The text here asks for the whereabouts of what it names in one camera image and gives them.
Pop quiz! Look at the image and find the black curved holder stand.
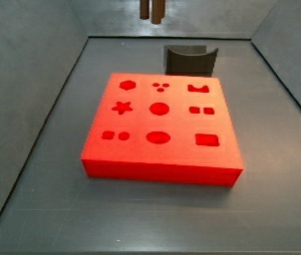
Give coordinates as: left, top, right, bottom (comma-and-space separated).
163, 45, 218, 77

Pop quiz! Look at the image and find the red shape-sorter block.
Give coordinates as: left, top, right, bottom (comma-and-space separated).
82, 73, 243, 186

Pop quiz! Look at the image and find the brown three-prong peg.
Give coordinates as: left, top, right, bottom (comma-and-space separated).
140, 0, 164, 25

